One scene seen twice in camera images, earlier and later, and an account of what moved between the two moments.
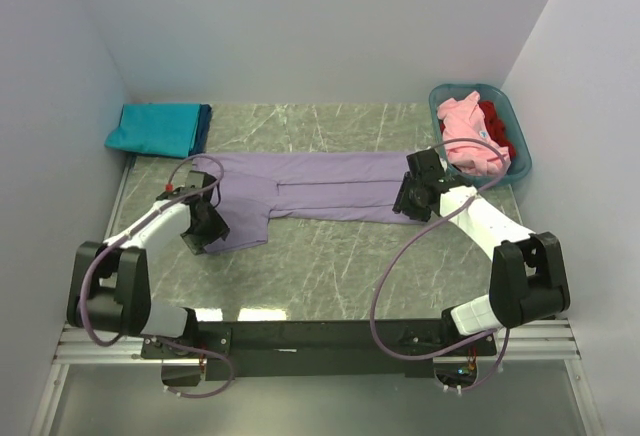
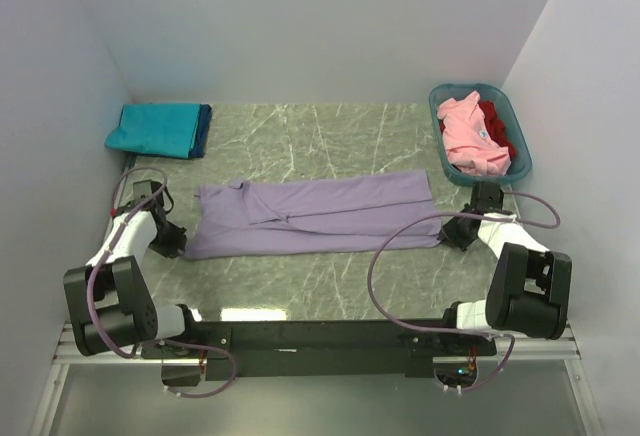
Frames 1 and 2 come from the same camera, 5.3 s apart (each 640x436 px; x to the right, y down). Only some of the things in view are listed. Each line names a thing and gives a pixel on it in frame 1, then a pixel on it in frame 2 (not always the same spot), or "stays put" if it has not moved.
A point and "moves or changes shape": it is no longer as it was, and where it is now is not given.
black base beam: [306, 350] stays put
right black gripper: [402, 203] to [449, 233]
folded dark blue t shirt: [201, 130] stays put
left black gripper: [218, 229] to [177, 240]
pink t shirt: [464, 120] stays put
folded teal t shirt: [162, 129] stays put
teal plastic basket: [521, 161] stays put
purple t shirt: [258, 188] moves or changes shape
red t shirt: [496, 127] stays put
